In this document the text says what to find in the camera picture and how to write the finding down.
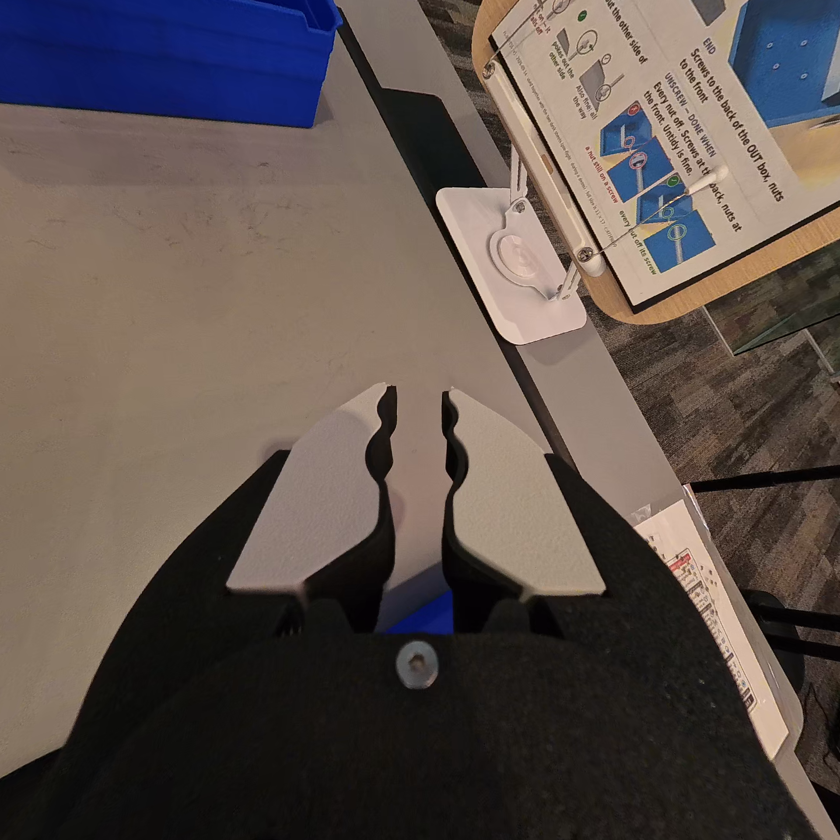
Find laminated barcode sheet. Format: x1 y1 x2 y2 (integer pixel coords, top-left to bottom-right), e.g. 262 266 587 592
630 499 791 759

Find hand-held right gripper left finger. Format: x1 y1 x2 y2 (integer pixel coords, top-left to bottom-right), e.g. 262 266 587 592
226 382 399 634

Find blue plastic bin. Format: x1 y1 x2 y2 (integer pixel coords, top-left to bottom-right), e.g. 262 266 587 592
0 0 343 129
377 587 455 636

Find printed instruction sheet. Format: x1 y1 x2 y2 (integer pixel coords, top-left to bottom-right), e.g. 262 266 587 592
489 0 840 309

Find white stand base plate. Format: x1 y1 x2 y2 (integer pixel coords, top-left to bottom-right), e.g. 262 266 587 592
436 0 840 345

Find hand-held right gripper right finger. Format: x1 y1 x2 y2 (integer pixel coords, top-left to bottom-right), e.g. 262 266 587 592
441 387 606 634

